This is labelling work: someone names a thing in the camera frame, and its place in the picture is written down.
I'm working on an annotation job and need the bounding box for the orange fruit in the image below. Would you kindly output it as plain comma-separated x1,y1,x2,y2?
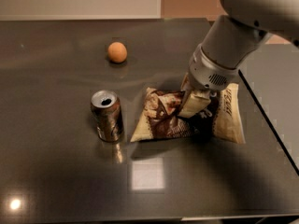
107,42,127,63

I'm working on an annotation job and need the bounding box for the grey side table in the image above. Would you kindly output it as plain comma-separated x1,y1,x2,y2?
240,44,299,170

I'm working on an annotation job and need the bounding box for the brown orange soda can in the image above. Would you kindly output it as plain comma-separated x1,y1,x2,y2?
91,90,123,142

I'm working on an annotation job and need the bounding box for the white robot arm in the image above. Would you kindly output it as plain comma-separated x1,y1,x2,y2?
179,0,299,119

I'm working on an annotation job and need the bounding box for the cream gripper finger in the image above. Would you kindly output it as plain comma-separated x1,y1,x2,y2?
178,90,211,119
180,73,189,91

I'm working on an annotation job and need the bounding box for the brown chip bag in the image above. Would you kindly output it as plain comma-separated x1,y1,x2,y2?
131,83,246,144

